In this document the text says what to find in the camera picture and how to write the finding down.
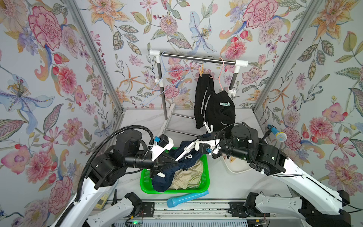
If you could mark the green plastic basket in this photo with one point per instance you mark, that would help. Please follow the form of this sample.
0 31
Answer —
146 182

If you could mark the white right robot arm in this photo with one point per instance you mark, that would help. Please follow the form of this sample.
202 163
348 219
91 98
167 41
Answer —
316 204

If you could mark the pink hanger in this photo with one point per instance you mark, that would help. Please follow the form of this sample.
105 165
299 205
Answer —
219 76

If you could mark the beige shorts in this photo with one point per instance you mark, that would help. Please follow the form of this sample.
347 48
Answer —
189 179

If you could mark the blue toy microphone on stand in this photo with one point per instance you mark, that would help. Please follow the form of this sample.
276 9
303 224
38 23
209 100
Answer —
279 135

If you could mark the navy blue shorts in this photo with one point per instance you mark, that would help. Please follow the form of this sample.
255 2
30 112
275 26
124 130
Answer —
162 184

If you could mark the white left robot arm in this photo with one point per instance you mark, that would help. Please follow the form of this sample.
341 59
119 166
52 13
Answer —
132 146

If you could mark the teal flashlight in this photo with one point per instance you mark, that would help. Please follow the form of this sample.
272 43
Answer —
175 201

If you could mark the tan wooden clothespin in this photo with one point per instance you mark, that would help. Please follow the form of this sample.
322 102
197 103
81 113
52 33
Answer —
232 159

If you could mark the grey remote calculator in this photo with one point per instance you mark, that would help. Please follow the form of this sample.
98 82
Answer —
102 201

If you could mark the tan clothespin on black shorts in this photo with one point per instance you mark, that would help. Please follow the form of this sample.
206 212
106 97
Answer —
201 70

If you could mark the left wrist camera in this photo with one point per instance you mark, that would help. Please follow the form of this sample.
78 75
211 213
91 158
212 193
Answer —
163 143

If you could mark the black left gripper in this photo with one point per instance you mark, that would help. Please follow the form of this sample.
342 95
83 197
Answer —
159 166

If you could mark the white hanger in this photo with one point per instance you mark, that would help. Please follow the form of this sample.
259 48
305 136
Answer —
182 150

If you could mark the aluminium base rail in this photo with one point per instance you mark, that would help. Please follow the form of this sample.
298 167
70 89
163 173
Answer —
184 211

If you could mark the white tray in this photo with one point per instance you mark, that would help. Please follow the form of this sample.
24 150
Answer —
239 166

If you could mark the black shorts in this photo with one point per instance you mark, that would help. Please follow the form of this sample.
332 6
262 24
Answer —
207 108

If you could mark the mint green clothespin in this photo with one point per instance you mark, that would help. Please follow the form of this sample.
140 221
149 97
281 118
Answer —
225 104

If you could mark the steel clothes rack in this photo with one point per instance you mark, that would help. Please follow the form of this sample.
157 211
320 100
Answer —
170 112

